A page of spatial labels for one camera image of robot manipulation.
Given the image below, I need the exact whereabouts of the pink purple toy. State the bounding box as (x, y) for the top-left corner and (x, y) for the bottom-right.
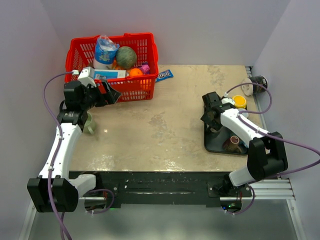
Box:
(138, 64), (150, 75)

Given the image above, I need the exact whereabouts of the blue mug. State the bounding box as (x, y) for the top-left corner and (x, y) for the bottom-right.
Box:
(239, 139), (249, 149)

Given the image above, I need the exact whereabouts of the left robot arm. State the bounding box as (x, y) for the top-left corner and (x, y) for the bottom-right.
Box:
(27, 80), (121, 213)

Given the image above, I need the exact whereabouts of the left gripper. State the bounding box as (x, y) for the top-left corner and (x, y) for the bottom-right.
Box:
(80, 79), (121, 111)

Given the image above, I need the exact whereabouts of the blue candy packet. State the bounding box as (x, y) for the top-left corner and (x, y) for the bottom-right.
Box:
(155, 69), (174, 83)

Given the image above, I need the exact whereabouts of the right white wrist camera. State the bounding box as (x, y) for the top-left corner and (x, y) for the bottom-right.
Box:
(221, 93), (235, 105)

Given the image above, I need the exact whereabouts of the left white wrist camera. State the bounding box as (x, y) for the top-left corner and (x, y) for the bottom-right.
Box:
(71, 67), (97, 87)

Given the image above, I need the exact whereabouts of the cream white mug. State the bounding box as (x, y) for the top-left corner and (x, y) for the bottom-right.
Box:
(210, 127), (220, 133)

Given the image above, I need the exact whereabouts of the yellow mug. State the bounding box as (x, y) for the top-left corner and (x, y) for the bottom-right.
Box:
(232, 95), (247, 109)

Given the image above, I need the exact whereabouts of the green melon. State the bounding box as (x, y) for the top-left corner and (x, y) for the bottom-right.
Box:
(115, 46), (138, 70)

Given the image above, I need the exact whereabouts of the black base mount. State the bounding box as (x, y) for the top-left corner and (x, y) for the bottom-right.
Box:
(82, 171), (252, 210)

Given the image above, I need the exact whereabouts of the orange fruit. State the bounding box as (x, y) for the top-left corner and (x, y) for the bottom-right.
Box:
(129, 68), (144, 78)

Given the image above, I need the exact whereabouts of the grey mug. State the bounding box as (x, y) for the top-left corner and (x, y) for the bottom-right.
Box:
(238, 108), (249, 119)

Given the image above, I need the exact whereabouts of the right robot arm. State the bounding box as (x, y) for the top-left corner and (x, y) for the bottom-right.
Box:
(200, 91), (288, 197)

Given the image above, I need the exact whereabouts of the black white paper cup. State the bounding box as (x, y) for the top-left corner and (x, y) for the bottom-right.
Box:
(241, 75), (268, 96)

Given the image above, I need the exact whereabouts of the blue white box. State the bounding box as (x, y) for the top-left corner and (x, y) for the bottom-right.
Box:
(93, 69), (127, 81)

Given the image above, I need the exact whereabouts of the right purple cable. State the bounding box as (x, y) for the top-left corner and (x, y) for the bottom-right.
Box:
(224, 82), (320, 180)

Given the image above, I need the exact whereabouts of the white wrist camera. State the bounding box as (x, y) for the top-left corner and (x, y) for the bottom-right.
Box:
(71, 67), (97, 87)
(221, 93), (235, 105)

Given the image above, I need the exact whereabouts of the red plastic basket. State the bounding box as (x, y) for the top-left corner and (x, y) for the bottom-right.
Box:
(65, 32), (159, 102)

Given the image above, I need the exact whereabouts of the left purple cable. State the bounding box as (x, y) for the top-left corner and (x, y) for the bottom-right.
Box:
(43, 71), (80, 240)

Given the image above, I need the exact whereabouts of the brown maroon mug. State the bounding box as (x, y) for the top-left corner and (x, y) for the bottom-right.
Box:
(222, 135), (242, 154)

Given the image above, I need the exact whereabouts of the blue white plastic bag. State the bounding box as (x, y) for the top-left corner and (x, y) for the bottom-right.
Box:
(93, 35), (120, 70)

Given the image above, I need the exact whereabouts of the green mug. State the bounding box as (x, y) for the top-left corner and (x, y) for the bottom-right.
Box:
(82, 112), (97, 135)

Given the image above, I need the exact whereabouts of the purple cable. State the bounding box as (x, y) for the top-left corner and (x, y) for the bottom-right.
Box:
(224, 82), (320, 180)
(43, 71), (80, 240)

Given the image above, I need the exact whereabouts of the black tray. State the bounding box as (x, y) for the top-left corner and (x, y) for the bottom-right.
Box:
(200, 107), (248, 156)

